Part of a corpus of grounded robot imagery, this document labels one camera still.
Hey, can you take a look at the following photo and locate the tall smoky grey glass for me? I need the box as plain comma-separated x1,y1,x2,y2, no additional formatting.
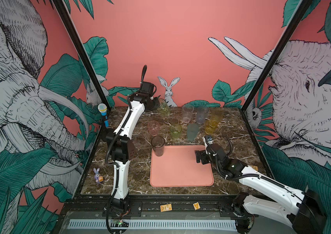
151,136,165,157

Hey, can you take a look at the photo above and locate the tall green glass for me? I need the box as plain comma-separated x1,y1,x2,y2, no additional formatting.
157,98,171,117

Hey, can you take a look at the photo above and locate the tall clear glass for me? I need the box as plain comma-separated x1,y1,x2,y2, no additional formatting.
182,103,194,123

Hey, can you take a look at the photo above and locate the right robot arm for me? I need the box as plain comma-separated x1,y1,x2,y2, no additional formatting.
195,142,327,234

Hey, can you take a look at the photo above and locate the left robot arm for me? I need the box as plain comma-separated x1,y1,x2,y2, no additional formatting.
105,82,159,211

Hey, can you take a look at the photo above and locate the pink plastic tray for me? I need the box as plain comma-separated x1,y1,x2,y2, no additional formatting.
150,145,214,188

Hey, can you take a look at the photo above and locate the short yellow glass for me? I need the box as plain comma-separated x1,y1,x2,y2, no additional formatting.
205,120,219,135

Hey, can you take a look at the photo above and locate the short pink glass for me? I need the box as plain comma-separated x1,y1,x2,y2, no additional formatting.
147,121,160,136

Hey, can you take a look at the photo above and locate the frosted teal cup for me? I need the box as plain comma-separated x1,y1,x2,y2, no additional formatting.
187,123,199,142

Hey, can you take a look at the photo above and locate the tall yellow glass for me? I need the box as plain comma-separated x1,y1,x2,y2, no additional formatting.
210,107,224,123

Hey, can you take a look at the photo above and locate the blue toy microphone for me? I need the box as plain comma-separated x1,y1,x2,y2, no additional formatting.
98,103,109,128

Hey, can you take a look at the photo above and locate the short green glass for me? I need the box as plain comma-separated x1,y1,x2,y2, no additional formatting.
170,123,183,139

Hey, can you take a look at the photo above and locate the tall blue glass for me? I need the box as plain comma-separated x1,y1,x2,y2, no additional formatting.
196,106,209,124

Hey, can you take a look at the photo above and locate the black microphone stand base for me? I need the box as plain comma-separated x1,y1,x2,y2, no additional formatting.
100,128,115,143

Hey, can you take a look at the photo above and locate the small yellow letter tag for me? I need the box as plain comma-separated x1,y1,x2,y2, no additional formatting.
193,202,200,210

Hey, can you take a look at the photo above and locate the purple bunny toy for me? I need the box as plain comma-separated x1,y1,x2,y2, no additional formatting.
93,168,104,184

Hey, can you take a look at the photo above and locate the white ribbed panel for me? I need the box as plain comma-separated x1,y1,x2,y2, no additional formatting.
67,219,237,231

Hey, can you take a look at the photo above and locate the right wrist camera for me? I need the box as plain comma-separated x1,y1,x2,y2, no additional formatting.
203,135,214,147

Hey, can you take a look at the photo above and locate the black corrugated cable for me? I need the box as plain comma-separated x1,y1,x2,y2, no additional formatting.
139,64,148,88

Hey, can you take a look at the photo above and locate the yellow tag on rail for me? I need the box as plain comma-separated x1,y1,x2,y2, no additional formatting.
160,204,172,212

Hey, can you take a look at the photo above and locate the black corner frame post left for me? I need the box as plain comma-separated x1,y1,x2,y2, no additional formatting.
52,0,111,111

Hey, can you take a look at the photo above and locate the black corner frame post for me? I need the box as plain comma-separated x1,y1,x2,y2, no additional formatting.
241,0,312,112
52,0,111,111

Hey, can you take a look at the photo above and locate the black front rail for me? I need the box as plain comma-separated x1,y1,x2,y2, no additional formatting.
60,195,238,219

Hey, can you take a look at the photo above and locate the black corner frame post right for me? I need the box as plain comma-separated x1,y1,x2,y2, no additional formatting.
241,0,312,112

